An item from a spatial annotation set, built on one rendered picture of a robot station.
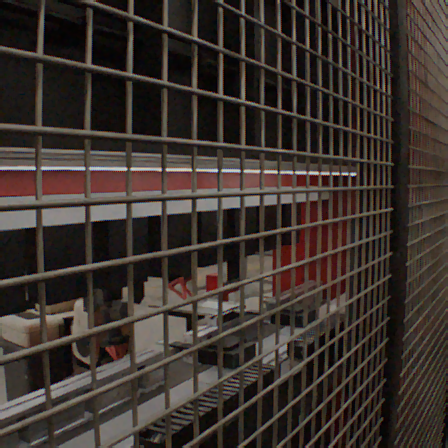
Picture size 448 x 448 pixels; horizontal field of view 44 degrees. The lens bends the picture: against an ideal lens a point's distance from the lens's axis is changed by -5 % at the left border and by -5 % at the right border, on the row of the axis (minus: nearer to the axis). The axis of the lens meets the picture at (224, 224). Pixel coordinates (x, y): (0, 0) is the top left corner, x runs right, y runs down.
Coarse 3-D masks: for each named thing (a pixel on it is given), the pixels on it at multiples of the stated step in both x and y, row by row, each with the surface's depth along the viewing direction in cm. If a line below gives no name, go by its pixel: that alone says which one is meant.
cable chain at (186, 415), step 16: (256, 368) 118; (272, 368) 118; (224, 384) 109; (256, 384) 111; (208, 400) 100; (224, 400) 101; (176, 416) 93; (192, 416) 95; (208, 416) 95; (224, 416) 100; (144, 432) 87; (160, 432) 87; (176, 432) 87; (192, 432) 91
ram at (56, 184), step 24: (0, 192) 102; (24, 192) 107; (48, 192) 113; (72, 192) 119; (96, 192) 126; (120, 192) 133; (144, 192) 141; (168, 192) 150; (0, 216) 103; (24, 216) 108; (48, 216) 113; (72, 216) 119; (96, 216) 126; (120, 216) 133
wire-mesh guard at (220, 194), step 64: (128, 0) 23; (192, 0) 27; (64, 64) 19; (128, 64) 23; (192, 64) 27; (256, 64) 32; (320, 64) 42; (0, 128) 17; (128, 128) 23; (192, 128) 28; (320, 128) 43; (384, 128) 60; (128, 192) 24; (192, 192) 28; (256, 192) 33; (320, 192) 43; (384, 192) 60; (128, 256) 24; (192, 256) 28; (320, 256) 43; (384, 256) 60; (128, 320) 23; (192, 320) 29; (256, 320) 34; (320, 320) 43; (384, 320) 63
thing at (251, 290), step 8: (264, 280) 605; (200, 288) 567; (248, 288) 577; (256, 288) 577; (264, 288) 576; (272, 288) 557; (216, 296) 530; (232, 296) 538; (248, 296) 529; (256, 296) 609; (264, 296) 603
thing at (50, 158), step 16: (0, 160) 78; (16, 160) 81; (32, 160) 83; (48, 160) 86; (64, 160) 89; (80, 160) 93; (96, 160) 96; (112, 160) 100; (144, 160) 107; (160, 160) 112; (176, 160) 117; (208, 160) 128; (224, 160) 134; (256, 160) 148
